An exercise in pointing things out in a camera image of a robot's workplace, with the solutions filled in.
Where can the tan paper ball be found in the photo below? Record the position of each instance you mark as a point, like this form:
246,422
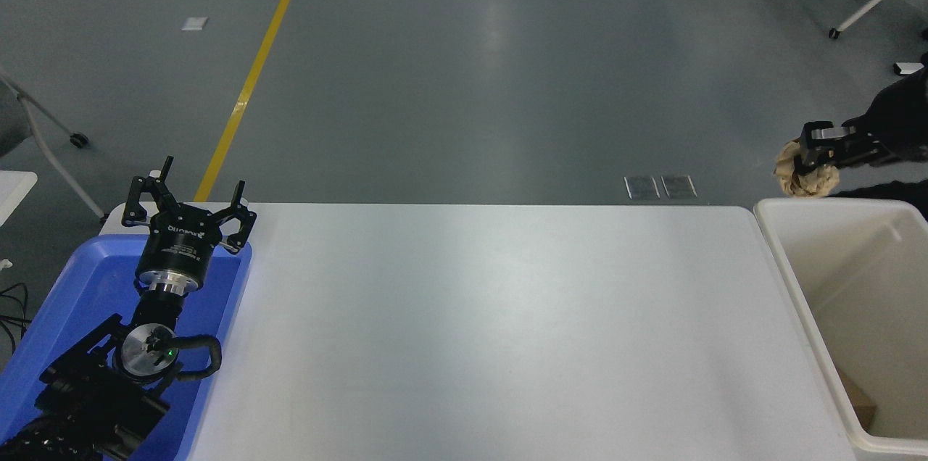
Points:
815,184

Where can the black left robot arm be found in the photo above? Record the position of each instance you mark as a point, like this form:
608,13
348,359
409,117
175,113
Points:
87,396

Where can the white floor tag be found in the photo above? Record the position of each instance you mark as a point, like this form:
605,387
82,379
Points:
194,23

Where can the small white side table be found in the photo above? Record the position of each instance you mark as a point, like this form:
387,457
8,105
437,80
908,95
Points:
13,193

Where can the small white floor object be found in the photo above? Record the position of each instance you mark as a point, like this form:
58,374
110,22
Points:
908,68

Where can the blue plastic tray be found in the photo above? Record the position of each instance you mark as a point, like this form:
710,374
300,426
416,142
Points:
94,280

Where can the grey chair with caster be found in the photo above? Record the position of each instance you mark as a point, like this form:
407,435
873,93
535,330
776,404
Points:
77,140

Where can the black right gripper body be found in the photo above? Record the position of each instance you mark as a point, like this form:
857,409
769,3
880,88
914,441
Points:
906,120

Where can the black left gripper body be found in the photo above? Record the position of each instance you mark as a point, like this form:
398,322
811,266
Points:
177,243

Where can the large pale plastic bin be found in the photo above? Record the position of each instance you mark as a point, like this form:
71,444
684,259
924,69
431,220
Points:
848,280

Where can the metal floor plate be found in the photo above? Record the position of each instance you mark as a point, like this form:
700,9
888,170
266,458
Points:
678,186
642,187

